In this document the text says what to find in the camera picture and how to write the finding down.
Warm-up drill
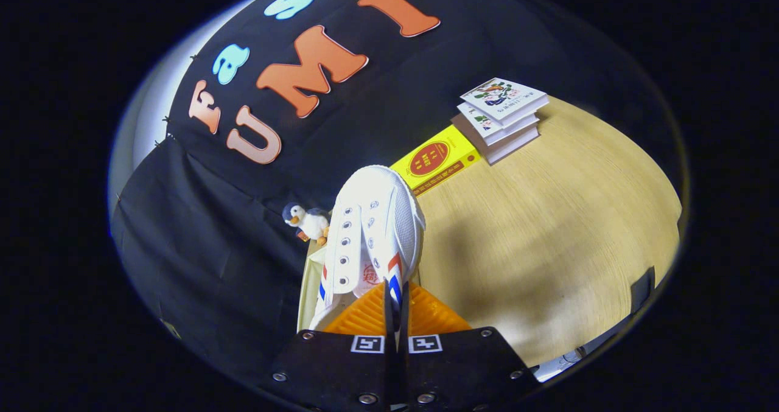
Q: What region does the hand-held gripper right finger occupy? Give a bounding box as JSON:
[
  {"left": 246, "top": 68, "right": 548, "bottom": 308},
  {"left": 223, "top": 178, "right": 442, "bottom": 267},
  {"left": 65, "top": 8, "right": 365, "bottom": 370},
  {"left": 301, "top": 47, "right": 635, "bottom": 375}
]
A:
[{"left": 399, "top": 281, "right": 542, "bottom": 412}]

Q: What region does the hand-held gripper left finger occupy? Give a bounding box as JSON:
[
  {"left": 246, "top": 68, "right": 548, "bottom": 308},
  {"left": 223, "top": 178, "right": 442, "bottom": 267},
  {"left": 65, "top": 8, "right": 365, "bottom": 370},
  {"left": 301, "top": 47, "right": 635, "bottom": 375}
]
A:
[{"left": 263, "top": 278, "right": 399, "bottom": 412}]

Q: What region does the cream fabric storage box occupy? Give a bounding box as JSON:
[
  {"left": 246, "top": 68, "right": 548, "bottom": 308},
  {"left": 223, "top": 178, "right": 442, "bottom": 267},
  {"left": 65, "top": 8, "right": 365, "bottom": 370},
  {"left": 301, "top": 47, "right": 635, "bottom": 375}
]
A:
[{"left": 296, "top": 239, "right": 422, "bottom": 333}]

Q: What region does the white canvas shoe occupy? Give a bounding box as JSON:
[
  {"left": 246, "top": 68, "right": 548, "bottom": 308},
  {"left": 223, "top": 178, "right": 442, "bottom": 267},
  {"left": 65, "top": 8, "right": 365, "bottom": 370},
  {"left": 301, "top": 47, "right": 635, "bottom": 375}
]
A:
[{"left": 307, "top": 165, "right": 427, "bottom": 333}]

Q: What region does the penguin plush toy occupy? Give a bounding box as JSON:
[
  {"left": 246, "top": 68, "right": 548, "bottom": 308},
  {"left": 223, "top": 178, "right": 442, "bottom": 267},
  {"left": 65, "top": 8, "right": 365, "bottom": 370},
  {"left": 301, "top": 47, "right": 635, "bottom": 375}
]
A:
[{"left": 282, "top": 202, "right": 331, "bottom": 246}]

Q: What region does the dark rectangular panel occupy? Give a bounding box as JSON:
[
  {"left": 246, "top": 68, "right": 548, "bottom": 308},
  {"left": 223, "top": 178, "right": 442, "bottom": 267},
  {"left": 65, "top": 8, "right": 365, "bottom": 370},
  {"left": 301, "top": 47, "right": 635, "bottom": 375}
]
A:
[{"left": 630, "top": 266, "right": 657, "bottom": 315}]

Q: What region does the yellow book with red circle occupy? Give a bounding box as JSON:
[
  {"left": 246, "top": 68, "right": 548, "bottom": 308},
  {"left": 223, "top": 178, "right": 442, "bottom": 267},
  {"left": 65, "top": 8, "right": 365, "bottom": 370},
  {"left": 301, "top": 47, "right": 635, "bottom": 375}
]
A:
[{"left": 389, "top": 124, "right": 481, "bottom": 197}]

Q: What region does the brown cover book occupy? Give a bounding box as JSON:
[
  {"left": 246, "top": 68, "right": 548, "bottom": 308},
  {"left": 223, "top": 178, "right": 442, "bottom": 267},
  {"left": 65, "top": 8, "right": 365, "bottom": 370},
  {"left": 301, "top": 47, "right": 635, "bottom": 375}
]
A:
[{"left": 451, "top": 114, "right": 541, "bottom": 166}]

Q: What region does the white thin book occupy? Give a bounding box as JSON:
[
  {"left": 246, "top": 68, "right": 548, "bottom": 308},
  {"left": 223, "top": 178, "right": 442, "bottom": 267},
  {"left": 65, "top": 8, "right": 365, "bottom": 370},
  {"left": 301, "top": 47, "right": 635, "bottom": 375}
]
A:
[{"left": 456, "top": 102, "right": 541, "bottom": 146}]

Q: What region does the white illustrated book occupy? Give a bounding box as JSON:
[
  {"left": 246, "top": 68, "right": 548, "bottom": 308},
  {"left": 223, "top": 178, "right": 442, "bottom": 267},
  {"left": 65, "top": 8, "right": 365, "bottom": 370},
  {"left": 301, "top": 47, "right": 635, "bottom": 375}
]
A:
[{"left": 459, "top": 77, "right": 550, "bottom": 125}]

